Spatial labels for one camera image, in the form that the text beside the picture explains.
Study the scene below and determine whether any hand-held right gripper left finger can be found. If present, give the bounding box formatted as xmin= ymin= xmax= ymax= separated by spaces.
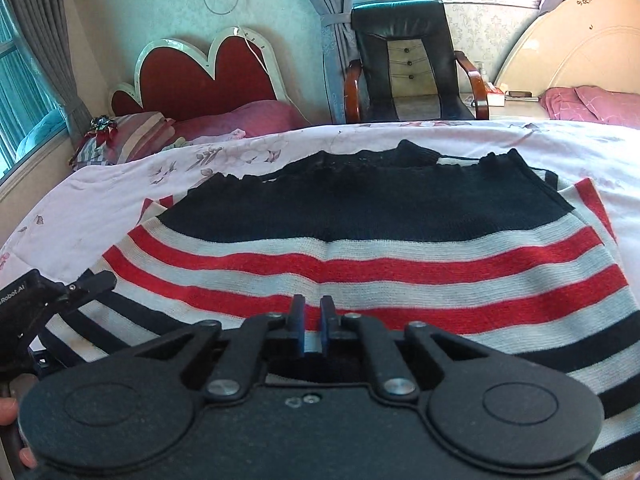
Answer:
xmin=145 ymin=294 xmax=307 ymax=404

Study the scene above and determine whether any person's left hand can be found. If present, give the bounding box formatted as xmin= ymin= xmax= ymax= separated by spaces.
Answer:
xmin=0 ymin=396 xmax=38 ymax=471

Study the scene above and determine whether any grey curtain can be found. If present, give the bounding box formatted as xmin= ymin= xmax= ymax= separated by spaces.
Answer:
xmin=0 ymin=0 xmax=94 ymax=132

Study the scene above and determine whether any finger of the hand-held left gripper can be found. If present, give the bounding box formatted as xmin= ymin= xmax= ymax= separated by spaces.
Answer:
xmin=66 ymin=270 xmax=118 ymax=307

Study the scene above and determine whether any dark red ribbon bow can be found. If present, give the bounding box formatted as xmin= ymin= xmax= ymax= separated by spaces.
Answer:
xmin=85 ymin=116 xmax=119 ymax=139

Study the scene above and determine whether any magenta pillow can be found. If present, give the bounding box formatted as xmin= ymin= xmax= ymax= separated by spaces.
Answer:
xmin=170 ymin=100 xmax=311 ymax=142

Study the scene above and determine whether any cream round headboard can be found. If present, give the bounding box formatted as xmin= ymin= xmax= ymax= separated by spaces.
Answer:
xmin=492 ymin=0 xmax=640 ymax=102

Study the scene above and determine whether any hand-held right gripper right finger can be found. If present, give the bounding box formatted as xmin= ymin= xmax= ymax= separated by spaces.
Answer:
xmin=320 ymin=295 xmax=489 ymax=404

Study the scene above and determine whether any striped pillow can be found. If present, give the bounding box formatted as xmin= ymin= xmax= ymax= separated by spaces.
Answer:
xmin=70 ymin=111 xmax=177 ymax=169

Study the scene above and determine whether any side window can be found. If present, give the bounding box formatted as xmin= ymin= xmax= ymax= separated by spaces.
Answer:
xmin=0 ymin=0 xmax=69 ymax=176

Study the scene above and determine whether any red heart-shaped headboard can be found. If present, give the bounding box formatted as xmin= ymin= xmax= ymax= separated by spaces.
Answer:
xmin=110 ymin=26 xmax=302 ymax=124

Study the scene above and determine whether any striped knit sweater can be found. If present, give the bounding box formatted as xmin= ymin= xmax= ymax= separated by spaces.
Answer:
xmin=37 ymin=139 xmax=640 ymax=479

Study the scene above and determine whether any floral pink bed sheet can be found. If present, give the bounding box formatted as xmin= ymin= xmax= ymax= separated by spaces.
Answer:
xmin=0 ymin=119 xmax=640 ymax=411

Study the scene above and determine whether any black leather armchair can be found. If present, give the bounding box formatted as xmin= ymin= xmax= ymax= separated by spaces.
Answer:
xmin=344 ymin=0 xmax=490 ymax=125

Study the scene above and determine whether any cream nightstand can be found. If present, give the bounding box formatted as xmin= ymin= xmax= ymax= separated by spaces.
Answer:
xmin=460 ymin=91 xmax=546 ymax=122

